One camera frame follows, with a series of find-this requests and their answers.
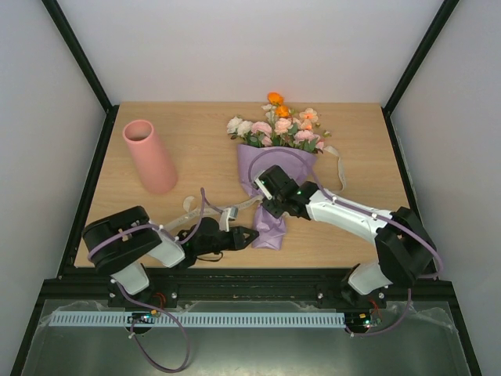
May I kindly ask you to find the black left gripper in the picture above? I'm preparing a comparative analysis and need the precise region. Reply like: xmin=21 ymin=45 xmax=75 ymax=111
xmin=196 ymin=226 xmax=261 ymax=256

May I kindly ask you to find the cream ribbon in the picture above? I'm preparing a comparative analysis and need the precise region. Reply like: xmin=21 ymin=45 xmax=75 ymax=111
xmin=164 ymin=146 xmax=347 ymax=231

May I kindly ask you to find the purple flower bouquet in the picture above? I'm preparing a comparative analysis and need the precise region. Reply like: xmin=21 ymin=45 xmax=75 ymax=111
xmin=226 ymin=92 xmax=325 ymax=250

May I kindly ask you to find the pink cylindrical vase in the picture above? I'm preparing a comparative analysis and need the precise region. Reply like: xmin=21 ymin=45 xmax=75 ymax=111
xmin=122 ymin=120 xmax=178 ymax=194

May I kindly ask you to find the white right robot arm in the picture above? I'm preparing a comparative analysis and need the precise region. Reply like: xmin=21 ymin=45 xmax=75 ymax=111
xmin=253 ymin=165 xmax=443 ymax=307

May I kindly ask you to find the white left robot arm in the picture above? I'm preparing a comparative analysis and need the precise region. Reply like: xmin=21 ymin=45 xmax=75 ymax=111
xmin=82 ymin=206 xmax=259 ymax=295

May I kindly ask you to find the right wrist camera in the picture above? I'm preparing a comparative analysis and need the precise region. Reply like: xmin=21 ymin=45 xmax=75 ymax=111
xmin=254 ymin=178 xmax=273 ymax=200

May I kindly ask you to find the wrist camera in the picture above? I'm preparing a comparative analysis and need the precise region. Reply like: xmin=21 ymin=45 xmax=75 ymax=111
xmin=218 ymin=206 xmax=238 ymax=232
xmin=254 ymin=178 xmax=273 ymax=200

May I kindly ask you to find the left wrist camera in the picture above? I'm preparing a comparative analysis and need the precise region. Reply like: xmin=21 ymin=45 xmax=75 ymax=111
xmin=218 ymin=206 xmax=238 ymax=232

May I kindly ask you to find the white slotted cable duct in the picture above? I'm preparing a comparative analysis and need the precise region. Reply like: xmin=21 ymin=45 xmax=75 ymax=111
xmin=49 ymin=311 xmax=345 ymax=328

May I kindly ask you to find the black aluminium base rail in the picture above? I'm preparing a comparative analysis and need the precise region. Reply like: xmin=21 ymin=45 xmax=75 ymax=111
xmin=38 ymin=267 xmax=455 ymax=310

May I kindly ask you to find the right black frame post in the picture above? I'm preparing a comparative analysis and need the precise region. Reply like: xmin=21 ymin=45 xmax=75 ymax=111
xmin=384 ymin=0 xmax=461 ymax=114

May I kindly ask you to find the black frame post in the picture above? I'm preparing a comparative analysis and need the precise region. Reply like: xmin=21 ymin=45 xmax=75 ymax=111
xmin=41 ymin=0 xmax=118 ymax=114
xmin=384 ymin=0 xmax=461 ymax=114

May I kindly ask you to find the left black frame post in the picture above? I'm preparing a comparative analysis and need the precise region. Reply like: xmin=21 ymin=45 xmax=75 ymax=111
xmin=41 ymin=0 xmax=118 ymax=114

